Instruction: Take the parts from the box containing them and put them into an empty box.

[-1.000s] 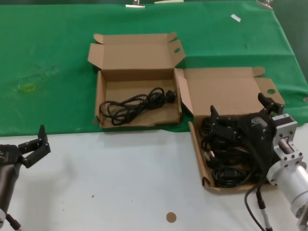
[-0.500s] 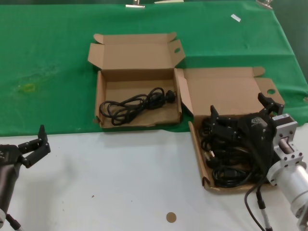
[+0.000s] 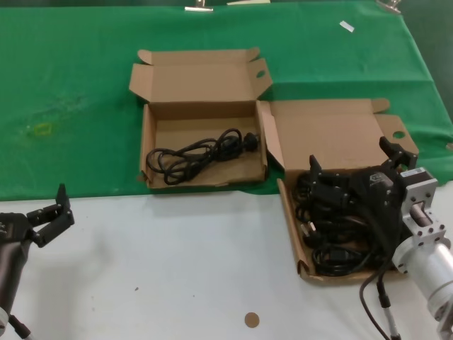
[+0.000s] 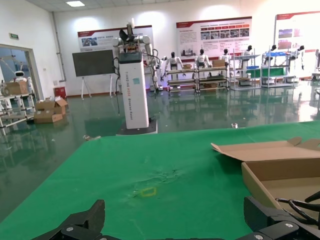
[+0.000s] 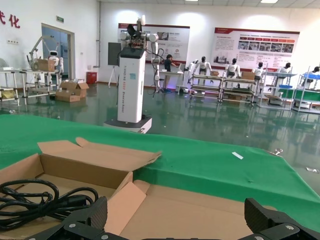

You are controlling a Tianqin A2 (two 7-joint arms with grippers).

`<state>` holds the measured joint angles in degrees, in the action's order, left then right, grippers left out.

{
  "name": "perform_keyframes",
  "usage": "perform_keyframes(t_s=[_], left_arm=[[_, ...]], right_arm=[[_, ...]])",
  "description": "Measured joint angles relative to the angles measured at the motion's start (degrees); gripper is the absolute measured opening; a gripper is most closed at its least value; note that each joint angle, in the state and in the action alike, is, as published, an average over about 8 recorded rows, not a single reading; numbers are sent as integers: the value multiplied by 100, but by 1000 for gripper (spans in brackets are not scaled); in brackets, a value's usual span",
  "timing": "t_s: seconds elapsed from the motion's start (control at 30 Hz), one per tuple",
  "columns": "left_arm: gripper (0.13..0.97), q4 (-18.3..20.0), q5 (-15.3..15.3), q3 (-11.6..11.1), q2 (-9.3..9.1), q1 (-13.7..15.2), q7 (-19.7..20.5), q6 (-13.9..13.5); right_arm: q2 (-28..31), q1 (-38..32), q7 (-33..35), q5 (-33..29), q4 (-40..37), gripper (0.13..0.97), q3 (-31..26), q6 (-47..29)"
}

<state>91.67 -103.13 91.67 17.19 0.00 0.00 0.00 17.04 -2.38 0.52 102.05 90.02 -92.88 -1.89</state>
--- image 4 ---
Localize red white wall poster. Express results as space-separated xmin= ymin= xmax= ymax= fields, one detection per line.
xmin=76 ymin=24 xmax=154 ymax=52
xmin=274 ymin=10 xmax=320 ymax=52
xmin=175 ymin=16 xmax=253 ymax=60

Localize empty open cardboard box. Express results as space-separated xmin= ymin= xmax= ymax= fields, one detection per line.
xmin=210 ymin=136 xmax=320 ymax=221

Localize grey wall pipe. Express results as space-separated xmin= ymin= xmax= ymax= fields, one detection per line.
xmin=51 ymin=11 xmax=68 ymax=83

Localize small white round-head robot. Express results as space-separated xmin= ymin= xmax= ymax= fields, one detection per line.
xmin=10 ymin=64 xmax=33 ymax=87

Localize closed cardboard box on floor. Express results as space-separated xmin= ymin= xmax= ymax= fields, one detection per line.
xmin=33 ymin=110 xmax=64 ymax=125

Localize ceiling light panel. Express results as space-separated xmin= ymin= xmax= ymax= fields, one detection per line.
xmin=65 ymin=0 xmax=87 ymax=7

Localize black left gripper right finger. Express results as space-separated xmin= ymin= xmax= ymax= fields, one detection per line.
xmin=239 ymin=195 xmax=320 ymax=240

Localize green table cloth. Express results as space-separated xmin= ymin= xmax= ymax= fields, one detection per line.
xmin=0 ymin=120 xmax=320 ymax=240

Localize open cardboard box on floor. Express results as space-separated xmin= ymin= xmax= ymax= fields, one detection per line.
xmin=35 ymin=98 xmax=69 ymax=116

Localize black display screen on stand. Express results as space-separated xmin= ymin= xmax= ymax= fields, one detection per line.
xmin=71 ymin=49 xmax=115 ymax=99

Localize roller rack table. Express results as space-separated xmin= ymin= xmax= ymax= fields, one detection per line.
xmin=196 ymin=64 xmax=231 ymax=93
xmin=166 ymin=66 xmax=199 ymax=94

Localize cardboard box on pipe rack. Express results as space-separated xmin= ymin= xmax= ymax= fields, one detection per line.
xmin=4 ymin=81 xmax=29 ymax=96

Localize red box by wall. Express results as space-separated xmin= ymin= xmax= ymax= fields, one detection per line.
xmin=53 ymin=86 xmax=68 ymax=99

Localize white pipe rack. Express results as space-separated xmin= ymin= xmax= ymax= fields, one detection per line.
xmin=0 ymin=91 xmax=38 ymax=136

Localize white humanoid robot black head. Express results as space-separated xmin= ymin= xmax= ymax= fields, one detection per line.
xmin=194 ymin=48 xmax=213 ymax=70
xmin=240 ymin=44 xmax=255 ymax=66
xmin=219 ymin=48 xmax=233 ymax=68
xmin=291 ymin=44 xmax=307 ymax=71
xmin=264 ymin=44 xmax=279 ymax=63
xmin=161 ymin=51 xmax=181 ymax=81

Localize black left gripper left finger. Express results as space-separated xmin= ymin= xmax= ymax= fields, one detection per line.
xmin=32 ymin=199 xmax=108 ymax=240

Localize grey metal shelf blue bins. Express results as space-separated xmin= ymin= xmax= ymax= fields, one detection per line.
xmin=260 ymin=48 xmax=294 ymax=89

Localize black power cable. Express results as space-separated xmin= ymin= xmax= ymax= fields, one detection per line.
xmin=274 ymin=191 xmax=320 ymax=226

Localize white tower robot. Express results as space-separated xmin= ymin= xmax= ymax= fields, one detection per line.
xmin=111 ymin=16 xmax=161 ymax=136

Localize yellow square tape mark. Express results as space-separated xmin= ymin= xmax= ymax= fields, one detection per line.
xmin=140 ymin=186 xmax=158 ymax=198

